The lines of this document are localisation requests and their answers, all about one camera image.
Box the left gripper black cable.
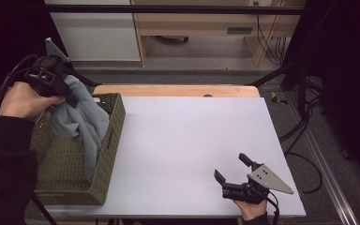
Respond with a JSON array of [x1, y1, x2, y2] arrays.
[[0, 54, 40, 104]]

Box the hanging black cables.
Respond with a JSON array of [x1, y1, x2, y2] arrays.
[[255, 2, 293, 67]]

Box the black metal stand leg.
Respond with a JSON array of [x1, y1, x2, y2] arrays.
[[65, 66, 103, 88]]

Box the black curved object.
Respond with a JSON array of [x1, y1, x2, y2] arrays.
[[154, 35, 190, 45]]

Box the white cabinet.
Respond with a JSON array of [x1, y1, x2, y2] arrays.
[[44, 0, 142, 63]]

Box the black curtain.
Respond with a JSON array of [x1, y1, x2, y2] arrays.
[[0, 0, 59, 95], [289, 0, 360, 191]]

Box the person's left hand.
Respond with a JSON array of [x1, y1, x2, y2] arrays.
[[0, 82, 67, 122]]

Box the yellow black tool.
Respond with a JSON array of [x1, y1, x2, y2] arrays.
[[270, 91, 289, 106]]

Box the grey cloth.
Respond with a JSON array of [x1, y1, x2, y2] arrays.
[[48, 74, 111, 184]]

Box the black horizontal metal bar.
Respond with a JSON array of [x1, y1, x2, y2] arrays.
[[43, 4, 308, 16]]

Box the black metal stand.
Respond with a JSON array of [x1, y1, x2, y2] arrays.
[[247, 58, 311, 120]]

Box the black floor cables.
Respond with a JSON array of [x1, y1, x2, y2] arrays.
[[277, 77, 325, 195]]

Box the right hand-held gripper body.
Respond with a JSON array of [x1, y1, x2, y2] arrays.
[[221, 162, 295, 206]]

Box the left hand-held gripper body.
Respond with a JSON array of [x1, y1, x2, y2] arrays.
[[23, 37, 77, 98]]

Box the green woven basket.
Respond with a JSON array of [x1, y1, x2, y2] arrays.
[[30, 92, 127, 206]]

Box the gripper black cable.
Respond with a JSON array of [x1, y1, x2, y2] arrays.
[[266, 190, 281, 225], [0, 54, 40, 104]]

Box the black table leg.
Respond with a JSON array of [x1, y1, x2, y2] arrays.
[[31, 193, 59, 225]]

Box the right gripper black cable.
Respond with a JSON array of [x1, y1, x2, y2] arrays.
[[266, 190, 281, 225]]

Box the aluminium floor rail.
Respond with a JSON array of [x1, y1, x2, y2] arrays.
[[284, 93, 360, 225]]

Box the wooden desk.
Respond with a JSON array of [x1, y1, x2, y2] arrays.
[[130, 0, 308, 68]]

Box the person's right hand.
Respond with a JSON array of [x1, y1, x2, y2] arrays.
[[232, 199, 269, 222]]

